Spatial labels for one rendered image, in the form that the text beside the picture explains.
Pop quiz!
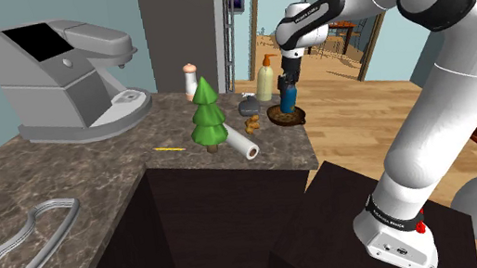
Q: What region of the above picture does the blue bottle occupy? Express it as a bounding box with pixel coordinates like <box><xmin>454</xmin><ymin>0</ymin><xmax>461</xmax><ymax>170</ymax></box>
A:
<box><xmin>277</xmin><ymin>76</ymin><xmax>303</xmax><ymax>117</ymax></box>

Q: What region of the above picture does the cream soap dispenser orange pump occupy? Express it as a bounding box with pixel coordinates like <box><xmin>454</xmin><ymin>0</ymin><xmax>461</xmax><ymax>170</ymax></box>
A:
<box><xmin>251</xmin><ymin>51</ymin><xmax>284</xmax><ymax>104</ymax></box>

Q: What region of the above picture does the brown round pan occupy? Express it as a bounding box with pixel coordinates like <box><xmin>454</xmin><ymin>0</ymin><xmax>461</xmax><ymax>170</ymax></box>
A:
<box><xmin>264</xmin><ymin>100</ymin><xmax>308</xmax><ymax>131</ymax></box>

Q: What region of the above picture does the grey rounded lump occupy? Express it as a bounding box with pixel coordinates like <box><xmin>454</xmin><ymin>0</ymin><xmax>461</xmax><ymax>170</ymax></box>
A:
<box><xmin>236</xmin><ymin>94</ymin><xmax>263</xmax><ymax>119</ymax></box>

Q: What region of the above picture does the wooden table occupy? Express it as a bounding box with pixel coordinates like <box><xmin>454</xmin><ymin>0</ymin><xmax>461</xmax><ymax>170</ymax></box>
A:
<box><xmin>326</xmin><ymin>19</ymin><xmax>362</xmax><ymax>57</ymax></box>

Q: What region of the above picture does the brown ginger root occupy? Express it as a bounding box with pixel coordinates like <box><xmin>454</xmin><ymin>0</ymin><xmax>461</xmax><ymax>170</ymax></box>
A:
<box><xmin>242</xmin><ymin>113</ymin><xmax>263</xmax><ymax>137</ymax></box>

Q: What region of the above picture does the white paper towel roll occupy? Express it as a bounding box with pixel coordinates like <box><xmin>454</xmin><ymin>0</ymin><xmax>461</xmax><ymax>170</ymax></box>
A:
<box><xmin>220</xmin><ymin>118</ymin><xmax>262</xmax><ymax>164</ymax></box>

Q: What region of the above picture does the green toy tree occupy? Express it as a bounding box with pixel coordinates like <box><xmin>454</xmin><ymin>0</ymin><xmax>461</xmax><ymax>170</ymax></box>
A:
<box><xmin>183</xmin><ymin>72</ymin><xmax>232</xmax><ymax>158</ymax></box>

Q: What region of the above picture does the white pepper mill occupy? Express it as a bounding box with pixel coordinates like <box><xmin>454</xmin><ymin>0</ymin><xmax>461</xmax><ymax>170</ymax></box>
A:
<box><xmin>180</xmin><ymin>61</ymin><xmax>202</xmax><ymax>104</ymax></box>

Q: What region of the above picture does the yellow pencil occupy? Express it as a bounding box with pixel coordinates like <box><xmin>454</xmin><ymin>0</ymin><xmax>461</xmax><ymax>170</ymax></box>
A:
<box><xmin>151</xmin><ymin>143</ymin><xmax>188</xmax><ymax>156</ymax></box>

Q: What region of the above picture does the dark robot stand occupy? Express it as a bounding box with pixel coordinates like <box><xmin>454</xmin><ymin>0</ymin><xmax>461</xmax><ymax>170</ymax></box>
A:
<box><xmin>249</xmin><ymin>143</ymin><xmax>477</xmax><ymax>268</ymax></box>

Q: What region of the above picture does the grey coffee machine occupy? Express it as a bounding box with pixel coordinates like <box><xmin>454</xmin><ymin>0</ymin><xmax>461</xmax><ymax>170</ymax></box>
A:
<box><xmin>0</xmin><ymin>8</ymin><xmax>158</xmax><ymax>154</ymax></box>

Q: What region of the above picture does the grey sink rim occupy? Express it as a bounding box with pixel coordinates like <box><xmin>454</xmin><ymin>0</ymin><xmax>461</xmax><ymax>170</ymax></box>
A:
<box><xmin>0</xmin><ymin>195</ymin><xmax>89</xmax><ymax>268</ymax></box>

